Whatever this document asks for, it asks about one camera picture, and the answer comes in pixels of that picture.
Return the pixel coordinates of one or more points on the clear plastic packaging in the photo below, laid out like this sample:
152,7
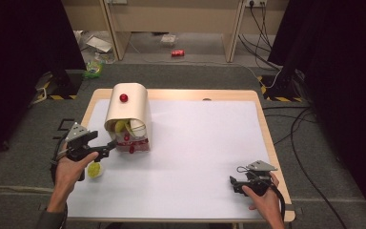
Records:
168,39

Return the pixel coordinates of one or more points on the black curtain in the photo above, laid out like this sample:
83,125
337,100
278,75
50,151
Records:
340,79
22,63

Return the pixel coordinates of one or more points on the white wall socket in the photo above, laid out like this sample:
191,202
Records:
256,2

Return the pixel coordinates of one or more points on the cream roll-top storage box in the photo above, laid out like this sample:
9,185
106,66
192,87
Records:
128,113

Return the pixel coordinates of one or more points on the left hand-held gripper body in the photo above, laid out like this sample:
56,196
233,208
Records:
77,140

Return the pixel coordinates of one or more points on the white table mat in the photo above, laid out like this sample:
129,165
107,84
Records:
187,159

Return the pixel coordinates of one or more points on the yellow green fruit half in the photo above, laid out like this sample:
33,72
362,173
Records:
94,170

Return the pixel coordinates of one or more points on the red drink can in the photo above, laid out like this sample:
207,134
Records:
178,53

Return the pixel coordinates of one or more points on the white paper pile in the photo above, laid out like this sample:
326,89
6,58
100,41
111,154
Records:
97,43

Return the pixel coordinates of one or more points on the white round item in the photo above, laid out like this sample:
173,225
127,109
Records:
138,127

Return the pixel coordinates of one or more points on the black stand with hazard tape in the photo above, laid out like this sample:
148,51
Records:
64,84
282,86

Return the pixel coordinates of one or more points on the person's right hand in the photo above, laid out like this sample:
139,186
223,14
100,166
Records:
267,203

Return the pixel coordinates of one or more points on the green plastic bag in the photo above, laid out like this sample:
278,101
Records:
92,68

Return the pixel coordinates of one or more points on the beige wooden desk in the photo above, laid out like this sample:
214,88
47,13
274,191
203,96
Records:
174,19

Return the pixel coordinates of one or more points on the person's left hand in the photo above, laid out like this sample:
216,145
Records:
70,173

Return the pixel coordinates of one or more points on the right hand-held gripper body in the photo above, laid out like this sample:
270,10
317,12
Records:
258,176

